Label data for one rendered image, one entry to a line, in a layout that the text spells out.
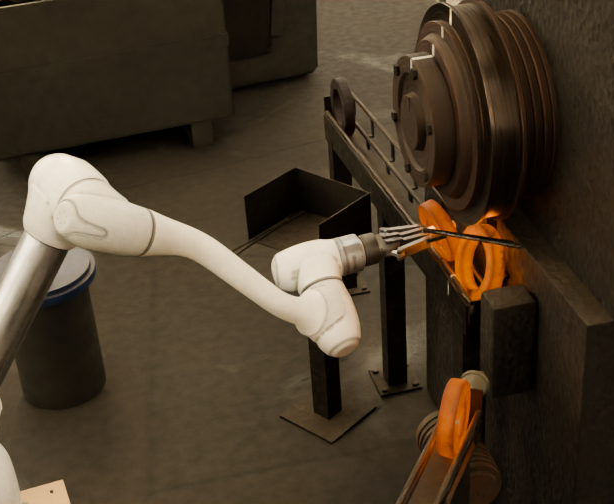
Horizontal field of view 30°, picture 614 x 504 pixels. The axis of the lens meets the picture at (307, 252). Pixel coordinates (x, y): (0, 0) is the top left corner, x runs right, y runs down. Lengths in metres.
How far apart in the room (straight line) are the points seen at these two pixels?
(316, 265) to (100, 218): 0.56
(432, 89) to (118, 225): 0.67
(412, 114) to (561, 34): 0.35
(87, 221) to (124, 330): 1.61
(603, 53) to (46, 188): 1.12
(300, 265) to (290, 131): 2.49
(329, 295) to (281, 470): 0.82
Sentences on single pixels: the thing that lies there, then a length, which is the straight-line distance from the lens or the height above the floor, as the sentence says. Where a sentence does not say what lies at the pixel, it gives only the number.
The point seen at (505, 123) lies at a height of 1.18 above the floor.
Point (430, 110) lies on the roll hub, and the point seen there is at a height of 1.19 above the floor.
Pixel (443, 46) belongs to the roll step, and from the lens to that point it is 2.35.
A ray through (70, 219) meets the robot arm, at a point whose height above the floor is 1.08.
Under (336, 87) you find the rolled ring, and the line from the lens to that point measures 3.55.
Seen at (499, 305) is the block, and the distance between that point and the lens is 2.39.
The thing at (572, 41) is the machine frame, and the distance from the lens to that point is 2.21.
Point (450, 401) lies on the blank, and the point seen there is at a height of 0.77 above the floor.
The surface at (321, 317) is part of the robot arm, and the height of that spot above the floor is 0.73.
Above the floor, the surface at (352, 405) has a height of 0.01.
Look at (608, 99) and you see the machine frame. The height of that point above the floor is 1.29.
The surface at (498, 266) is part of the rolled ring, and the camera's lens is 2.53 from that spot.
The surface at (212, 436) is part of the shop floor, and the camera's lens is 3.34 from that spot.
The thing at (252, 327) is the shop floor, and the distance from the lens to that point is 3.75.
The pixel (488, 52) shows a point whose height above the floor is 1.30.
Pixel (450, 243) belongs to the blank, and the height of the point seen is 0.76.
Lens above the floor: 2.14
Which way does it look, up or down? 31 degrees down
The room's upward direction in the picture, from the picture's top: 4 degrees counter-clockwise
